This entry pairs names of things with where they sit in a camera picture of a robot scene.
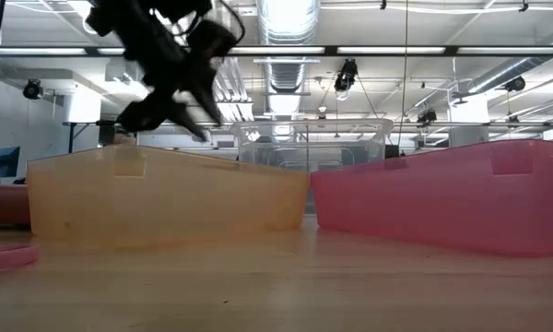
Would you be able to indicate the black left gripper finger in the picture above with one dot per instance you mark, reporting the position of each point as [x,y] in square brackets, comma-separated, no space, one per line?
[207,99]
[189,122]

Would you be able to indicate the red paint bottle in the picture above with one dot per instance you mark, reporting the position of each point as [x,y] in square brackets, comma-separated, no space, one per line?
[4,205]

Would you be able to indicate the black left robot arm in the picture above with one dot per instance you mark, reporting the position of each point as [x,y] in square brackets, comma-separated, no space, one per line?
[133,27]

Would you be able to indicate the translucent orange plastic bin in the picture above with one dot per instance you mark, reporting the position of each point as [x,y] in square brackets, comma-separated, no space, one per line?
[166,198]

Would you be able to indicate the black background table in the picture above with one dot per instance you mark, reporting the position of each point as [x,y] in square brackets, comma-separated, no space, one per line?
[106,137]

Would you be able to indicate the clear plastic bin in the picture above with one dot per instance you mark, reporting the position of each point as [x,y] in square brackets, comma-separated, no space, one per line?
[313,138]

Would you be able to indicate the blue-lit background monitor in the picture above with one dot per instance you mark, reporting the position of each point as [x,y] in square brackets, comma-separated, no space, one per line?
[8,162]

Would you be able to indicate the black background box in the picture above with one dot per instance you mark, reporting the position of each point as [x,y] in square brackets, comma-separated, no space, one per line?
[391,152]

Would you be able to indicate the translucent pink plastic bin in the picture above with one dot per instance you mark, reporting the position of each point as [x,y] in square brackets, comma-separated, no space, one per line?
[442,203]

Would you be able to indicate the black frame bar with lights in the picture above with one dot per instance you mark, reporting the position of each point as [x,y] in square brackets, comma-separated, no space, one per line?
[276,50]

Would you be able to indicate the silver spiral duct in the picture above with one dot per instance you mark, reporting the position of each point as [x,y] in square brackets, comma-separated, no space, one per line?
[511,69]
[288,27]

